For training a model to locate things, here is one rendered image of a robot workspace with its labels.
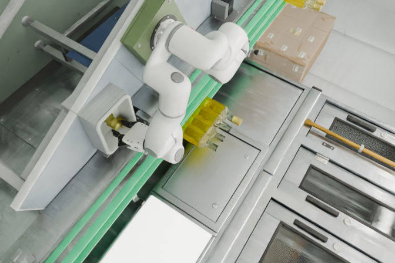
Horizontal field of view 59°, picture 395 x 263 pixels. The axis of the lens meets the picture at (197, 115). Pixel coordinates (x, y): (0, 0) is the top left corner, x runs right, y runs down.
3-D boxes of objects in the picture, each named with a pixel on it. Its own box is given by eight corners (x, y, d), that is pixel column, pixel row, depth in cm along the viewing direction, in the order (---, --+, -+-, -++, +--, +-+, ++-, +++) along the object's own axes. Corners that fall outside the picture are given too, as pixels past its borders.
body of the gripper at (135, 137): (147, 159, 128) (125, 148, 134) (163, 139, 133) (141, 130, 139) (140, 147, 123) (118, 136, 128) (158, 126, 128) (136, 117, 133)
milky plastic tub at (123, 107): (93, 146, 139) (109, 157, 136) (77, 115, 120) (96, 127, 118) (121, 115, 147) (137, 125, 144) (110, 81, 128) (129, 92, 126)
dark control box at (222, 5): (210, 13, 176) (224, 20, 174) (210, 0, 169) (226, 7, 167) (218, 4, 180) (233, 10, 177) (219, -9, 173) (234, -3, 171)
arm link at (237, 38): (193, 52, 106) (222, 7, 107) (207, 73, 129) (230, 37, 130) (220, 67, 104) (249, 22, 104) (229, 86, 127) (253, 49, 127)
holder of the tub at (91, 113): (95, 151, 144) (110, 161, 141) (76, 114, 121) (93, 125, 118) (123, 122, 152) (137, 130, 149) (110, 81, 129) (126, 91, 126)
